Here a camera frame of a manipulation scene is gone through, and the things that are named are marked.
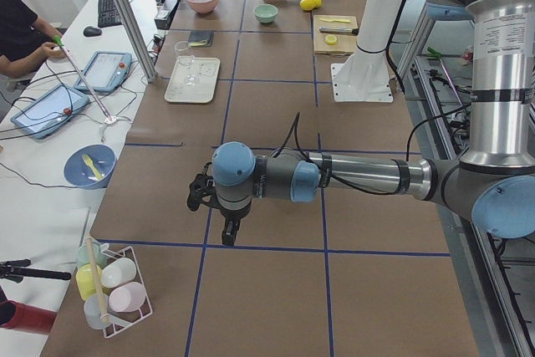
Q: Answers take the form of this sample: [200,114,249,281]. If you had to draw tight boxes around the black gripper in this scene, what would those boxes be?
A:
[217,196,252,246]

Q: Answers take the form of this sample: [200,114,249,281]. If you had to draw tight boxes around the mint green bowl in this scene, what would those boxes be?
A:
[253,3,278,24]

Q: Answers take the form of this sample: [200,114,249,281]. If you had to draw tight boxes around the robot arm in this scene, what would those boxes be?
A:
[208,0,534,246]

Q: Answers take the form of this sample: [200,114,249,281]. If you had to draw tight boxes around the blue bowl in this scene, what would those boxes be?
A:
[64,145,116,190]

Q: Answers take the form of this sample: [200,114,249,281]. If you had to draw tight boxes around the white plastic cup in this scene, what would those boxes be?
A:
[100,258,137,288]

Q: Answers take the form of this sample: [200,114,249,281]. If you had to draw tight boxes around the pink plastic cup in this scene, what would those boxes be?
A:
[109,282,146,313]

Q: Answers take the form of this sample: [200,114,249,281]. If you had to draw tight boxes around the green plastic cup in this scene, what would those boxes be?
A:
[75,240,110,269]

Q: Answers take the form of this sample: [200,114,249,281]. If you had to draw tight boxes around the yellow plastic cup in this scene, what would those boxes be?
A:
[75,263,96,301]

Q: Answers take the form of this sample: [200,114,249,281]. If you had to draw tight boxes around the clear grey plastic cup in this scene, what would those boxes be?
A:
[84,293,110,329]

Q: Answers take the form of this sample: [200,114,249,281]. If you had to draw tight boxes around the cream bear tray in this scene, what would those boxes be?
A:
[164,56,221,104]

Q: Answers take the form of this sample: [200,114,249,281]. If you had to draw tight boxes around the yellow plastic fork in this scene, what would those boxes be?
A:
[82,154,103,181]

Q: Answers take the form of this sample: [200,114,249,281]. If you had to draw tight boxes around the clear wine glass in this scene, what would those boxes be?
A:
[174,41,198,85]

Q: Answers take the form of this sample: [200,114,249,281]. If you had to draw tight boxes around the grey yellow folded cloth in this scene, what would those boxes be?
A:
[187,30,214,48]

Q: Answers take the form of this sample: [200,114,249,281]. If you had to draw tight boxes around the far blue teach pendant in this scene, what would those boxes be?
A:
[83,51,132,94]

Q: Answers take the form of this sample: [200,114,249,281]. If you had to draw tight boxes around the blue teach pendant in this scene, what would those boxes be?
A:
[83,51,132,94]
[10,84,89,140]

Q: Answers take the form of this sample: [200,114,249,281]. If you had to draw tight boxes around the black tripod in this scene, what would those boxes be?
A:
[1,258,71,283]

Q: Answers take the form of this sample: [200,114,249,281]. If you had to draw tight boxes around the wooden cutting board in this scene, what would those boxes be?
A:
[313,15,359,54]

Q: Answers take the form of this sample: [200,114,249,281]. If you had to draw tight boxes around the lemon half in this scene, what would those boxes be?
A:
[324,34,338,45]

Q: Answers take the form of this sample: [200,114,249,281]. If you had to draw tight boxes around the near blue teach pendant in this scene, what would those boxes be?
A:
[10,84,89,140]

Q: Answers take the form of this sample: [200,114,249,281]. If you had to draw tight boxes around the red cylinder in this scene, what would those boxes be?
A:
[1,300,57,334]

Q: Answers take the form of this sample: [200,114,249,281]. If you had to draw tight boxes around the steel muddler black cap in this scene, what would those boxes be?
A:
[318,27,359,36]

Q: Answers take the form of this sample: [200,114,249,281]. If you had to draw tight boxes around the yellow plastic knife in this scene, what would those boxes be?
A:
[319,18,352,23]

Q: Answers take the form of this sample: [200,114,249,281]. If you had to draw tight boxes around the black computer mouse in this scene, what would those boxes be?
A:
[83,26,102,38]

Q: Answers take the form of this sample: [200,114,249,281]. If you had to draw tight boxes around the black keyboard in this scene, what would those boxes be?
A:
[97,0,121,28]

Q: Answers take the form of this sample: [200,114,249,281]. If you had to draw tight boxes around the pink grabber stick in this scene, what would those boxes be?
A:
[53,35,133,143]

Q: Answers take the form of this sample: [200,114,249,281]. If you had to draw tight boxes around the seated person black shirt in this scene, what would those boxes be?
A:
[1,0,65,79]

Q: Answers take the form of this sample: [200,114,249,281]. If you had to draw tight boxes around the white wire cup rack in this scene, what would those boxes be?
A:
[84,237,153,339]

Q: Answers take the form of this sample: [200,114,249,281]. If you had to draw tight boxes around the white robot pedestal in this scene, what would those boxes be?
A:
[331,0,405,103]

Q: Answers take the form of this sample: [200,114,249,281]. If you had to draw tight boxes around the aluminium frame post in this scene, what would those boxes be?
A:
[114,0,157,83]

